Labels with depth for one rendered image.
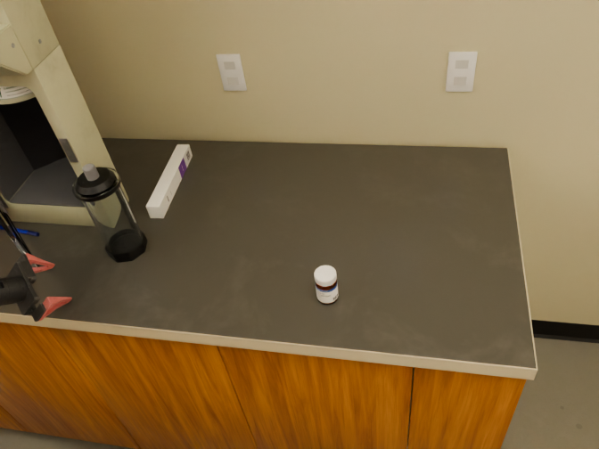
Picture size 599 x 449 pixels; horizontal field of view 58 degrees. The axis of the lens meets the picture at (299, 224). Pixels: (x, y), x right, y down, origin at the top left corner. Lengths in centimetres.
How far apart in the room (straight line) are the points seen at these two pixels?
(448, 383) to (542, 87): 80
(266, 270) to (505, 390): 59
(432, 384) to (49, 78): 108
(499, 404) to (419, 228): 44
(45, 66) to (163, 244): 49
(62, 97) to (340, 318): 80
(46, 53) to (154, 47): 42
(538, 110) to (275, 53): 73
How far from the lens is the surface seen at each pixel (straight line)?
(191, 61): 163
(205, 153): 168
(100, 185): 128
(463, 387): 129
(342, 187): 147
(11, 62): 124
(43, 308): 129
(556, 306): 223
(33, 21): 130
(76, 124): 139
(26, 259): 132
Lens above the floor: 190
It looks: 44 degrees down
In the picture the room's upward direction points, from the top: 9 degrees counter-clockwise
